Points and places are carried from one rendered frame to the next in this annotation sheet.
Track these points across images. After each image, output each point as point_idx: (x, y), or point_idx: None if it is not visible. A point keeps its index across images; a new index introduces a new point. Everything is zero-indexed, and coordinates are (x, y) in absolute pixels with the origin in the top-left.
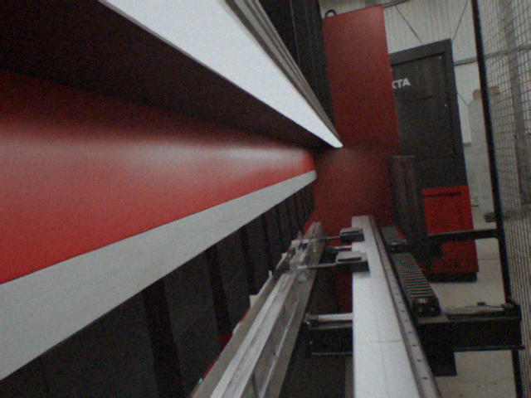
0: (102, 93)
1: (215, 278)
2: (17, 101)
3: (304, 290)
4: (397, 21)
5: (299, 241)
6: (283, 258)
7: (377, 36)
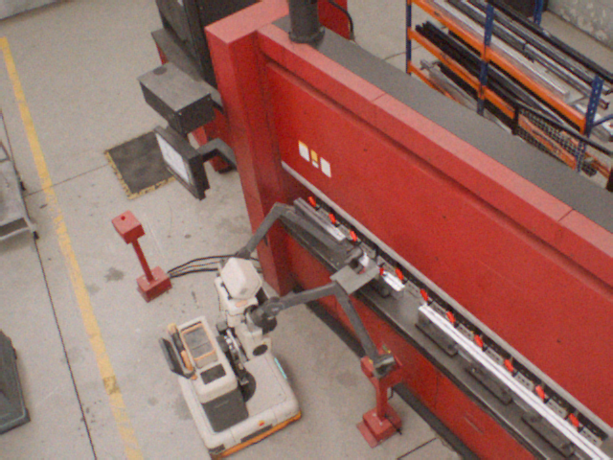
0: None
1: None
2: None
3: (417, 305)
4: None
5: (370, 261)
6: (55, 153)
7: (341, 18)
